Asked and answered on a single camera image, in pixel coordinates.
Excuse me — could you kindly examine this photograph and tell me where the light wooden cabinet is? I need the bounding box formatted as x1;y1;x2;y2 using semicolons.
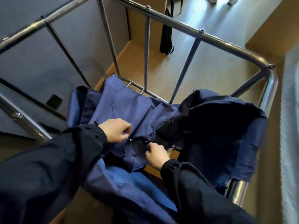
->
245;0;299;58

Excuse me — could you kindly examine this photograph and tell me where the person's right forearm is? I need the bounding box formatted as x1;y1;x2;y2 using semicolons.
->
160;159;257;224

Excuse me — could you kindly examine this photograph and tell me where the navy blue fabric laundry bag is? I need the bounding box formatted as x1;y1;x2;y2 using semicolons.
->
66;74;268;224

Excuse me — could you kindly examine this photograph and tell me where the chrome metal cart frame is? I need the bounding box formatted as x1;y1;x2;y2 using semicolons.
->
0;0;278;207

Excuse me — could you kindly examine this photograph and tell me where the dark grey backpack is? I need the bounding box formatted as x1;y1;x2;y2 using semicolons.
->
159;8;175;55

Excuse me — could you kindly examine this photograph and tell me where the quilted white mattress pad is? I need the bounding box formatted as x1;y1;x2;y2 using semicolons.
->
280;44;299;224

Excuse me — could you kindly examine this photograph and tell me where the dark wall socket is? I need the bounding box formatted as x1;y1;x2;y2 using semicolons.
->
46;94;63;109

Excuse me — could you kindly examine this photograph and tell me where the person's left forearm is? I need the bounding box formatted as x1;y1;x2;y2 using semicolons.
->
0;124;108;224

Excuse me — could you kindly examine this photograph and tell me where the person's left hand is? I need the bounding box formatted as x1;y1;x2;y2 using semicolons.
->
98;118;132;143

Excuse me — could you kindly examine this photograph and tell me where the person's right hand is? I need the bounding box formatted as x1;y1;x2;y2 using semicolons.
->
145;142;171;171

